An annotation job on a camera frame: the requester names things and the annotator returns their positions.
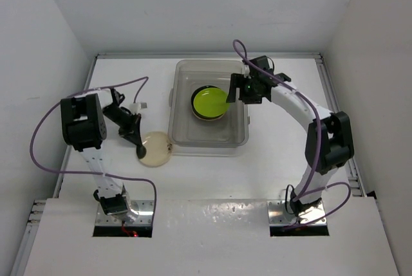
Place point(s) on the black plate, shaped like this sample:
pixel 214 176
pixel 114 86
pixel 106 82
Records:
pixel 194 100

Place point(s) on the lime green plate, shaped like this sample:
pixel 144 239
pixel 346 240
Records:
pixel 210 102

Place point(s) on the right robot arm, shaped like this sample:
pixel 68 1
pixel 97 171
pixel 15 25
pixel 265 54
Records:
pixel 329 141

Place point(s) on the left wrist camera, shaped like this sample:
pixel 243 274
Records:
pixel 136 107

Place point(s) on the clear plastic bin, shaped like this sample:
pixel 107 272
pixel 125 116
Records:
pixel 201 88

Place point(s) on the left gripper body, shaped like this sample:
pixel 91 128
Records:
pixel 125 121

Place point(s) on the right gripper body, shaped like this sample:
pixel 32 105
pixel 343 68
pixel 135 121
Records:
pixel 251 93

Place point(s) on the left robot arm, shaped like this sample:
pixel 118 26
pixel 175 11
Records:
pixel 84 128

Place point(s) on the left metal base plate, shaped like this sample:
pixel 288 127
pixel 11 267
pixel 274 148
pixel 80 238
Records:
pixel 140 214

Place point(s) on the yellow brown plate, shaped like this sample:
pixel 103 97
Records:
pixel 209 119

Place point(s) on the cream plate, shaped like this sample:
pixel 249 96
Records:
pixel 158 149

